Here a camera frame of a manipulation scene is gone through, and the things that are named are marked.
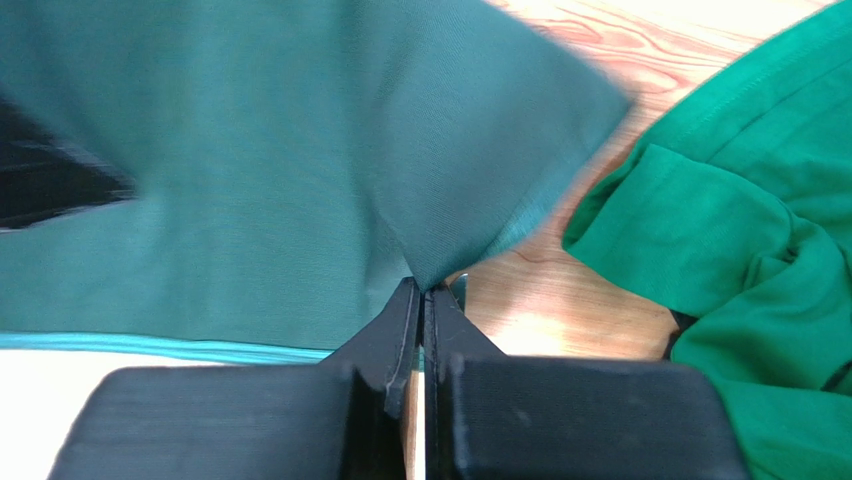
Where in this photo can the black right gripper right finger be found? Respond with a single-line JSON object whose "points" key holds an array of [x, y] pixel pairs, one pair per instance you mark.
{"points": [[490, 415]]}

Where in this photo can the dark green cloth napkin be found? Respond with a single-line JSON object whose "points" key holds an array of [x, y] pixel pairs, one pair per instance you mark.
{"points": [[292, 162]]}

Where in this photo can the bright green t-shirt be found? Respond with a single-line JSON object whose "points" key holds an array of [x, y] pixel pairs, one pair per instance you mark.
{"points": [[734, 209]]}

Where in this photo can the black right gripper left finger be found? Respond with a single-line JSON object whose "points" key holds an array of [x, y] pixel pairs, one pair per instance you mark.
{"points": [[338, 419]]}

